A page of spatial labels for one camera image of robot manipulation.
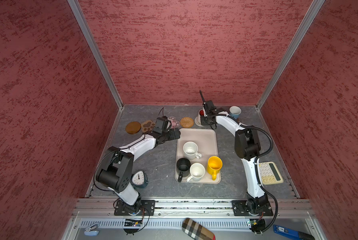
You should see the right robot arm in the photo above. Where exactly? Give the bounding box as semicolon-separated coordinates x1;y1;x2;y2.
201;112;274;216

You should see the beige serving tray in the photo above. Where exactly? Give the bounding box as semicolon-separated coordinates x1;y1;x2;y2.
176;128;221;185

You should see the white mug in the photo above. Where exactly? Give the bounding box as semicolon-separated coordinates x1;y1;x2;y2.
183;142;203;160
187;163;206;183

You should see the white mug front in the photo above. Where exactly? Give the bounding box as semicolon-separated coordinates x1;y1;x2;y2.
187;163;206;183

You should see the yellow mug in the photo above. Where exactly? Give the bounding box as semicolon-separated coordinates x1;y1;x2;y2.
207;156;223;181

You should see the blue mug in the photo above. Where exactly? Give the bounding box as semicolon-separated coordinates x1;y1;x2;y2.
229;106;242;119

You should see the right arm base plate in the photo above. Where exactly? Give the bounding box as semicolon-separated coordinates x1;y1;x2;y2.
232;199;274;217

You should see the paw print coaster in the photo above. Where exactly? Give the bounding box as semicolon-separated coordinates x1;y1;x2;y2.
141;120;155;134

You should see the plaid glasses case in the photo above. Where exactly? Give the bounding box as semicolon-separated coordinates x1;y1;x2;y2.
182;218;216;240

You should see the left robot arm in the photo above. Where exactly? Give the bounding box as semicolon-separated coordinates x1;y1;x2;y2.
94;129;181;212

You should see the black mug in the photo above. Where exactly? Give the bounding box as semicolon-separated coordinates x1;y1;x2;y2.
176;158;191;182

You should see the teal alarm clock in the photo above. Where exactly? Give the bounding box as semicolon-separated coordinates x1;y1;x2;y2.
131;170;148;189

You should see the brown wicker round coaster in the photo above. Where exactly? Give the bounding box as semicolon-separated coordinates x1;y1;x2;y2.
180;117;195;128

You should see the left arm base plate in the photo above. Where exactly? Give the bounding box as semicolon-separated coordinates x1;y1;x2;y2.
113;199;156;216

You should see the blue handled tool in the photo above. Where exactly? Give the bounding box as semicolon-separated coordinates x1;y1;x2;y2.
273;225;315;240

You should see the small stapler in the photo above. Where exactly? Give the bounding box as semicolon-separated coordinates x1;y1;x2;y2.
84;223;99;237

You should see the pink flower coaster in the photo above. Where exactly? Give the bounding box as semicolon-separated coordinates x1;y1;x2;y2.
168;117;180;129

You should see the cream calculator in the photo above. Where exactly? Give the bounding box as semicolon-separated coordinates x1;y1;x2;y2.
259;162;284;185

